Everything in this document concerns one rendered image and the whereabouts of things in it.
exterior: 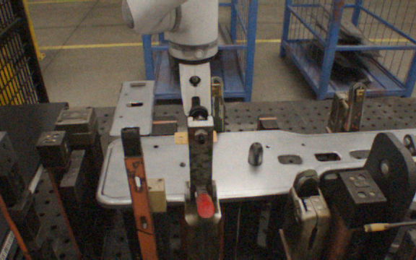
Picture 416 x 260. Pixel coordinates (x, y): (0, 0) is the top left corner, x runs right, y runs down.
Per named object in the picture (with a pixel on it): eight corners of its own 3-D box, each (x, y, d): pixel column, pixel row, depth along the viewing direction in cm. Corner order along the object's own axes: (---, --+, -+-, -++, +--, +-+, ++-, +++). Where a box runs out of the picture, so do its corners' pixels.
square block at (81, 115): (117, 209, 104) (94, 104, 84) (114, 230, 98) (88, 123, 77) (90, 210, 104) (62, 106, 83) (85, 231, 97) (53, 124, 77)
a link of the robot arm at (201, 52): (220, 46, 56) (220, 63, 58) (214, 28, 63) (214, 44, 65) (167, 48, 55) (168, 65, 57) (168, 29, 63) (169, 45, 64)
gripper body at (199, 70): (217, 59, 57) (217, 118, 63) (211, 37, 65) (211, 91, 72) (171, 61, 56) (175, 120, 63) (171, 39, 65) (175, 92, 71)
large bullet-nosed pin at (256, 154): (260, 161, 78) (262, 137, 75) (263, 170, 76) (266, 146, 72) (245, 162, 78) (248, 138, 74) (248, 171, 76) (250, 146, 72)
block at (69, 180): (107, 235, 96) (85, 149, 79) (101, 273, 86) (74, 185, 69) (97, 235, 96) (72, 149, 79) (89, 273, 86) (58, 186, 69)
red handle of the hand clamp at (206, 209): (212, 180, 61) (222, 201, 45) (212, 193, 61) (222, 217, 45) (188, 182, 61) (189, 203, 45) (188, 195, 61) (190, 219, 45)
